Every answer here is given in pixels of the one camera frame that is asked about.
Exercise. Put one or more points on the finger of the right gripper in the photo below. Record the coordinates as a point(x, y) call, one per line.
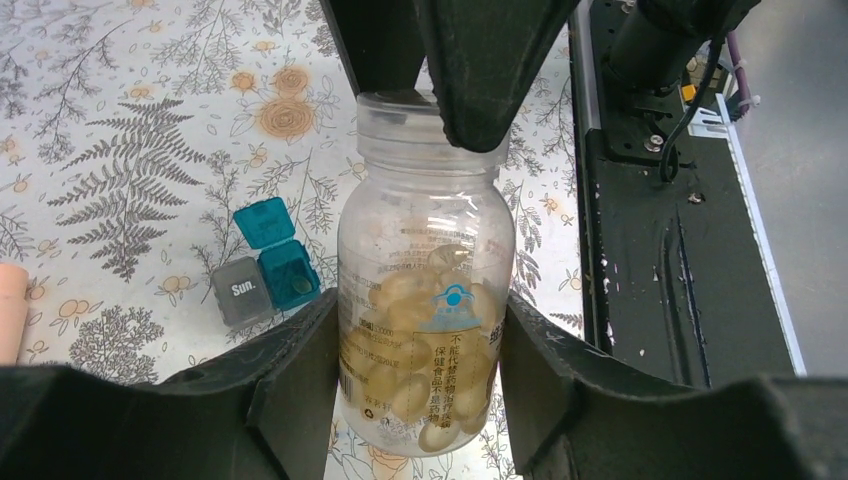
point(483, 56)
point(378, 42)

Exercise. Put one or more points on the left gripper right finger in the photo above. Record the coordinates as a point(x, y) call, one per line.
point(574, 412)

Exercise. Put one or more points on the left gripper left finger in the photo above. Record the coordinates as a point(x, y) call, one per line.
point(262, 410)

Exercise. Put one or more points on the teal pill box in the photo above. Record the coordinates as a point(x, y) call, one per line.
point(252, 290)

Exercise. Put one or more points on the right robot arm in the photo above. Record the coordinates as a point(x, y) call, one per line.
point(659, 37)

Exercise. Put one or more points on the floral table mat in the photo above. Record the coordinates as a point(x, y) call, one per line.
point(129, 138)

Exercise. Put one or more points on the pink tube container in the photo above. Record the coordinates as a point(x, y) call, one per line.
point(14, 311)

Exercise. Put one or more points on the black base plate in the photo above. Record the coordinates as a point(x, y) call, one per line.
point(674, 280)

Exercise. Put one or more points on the white slotted cable duct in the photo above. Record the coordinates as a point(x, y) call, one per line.
point(760, 233)

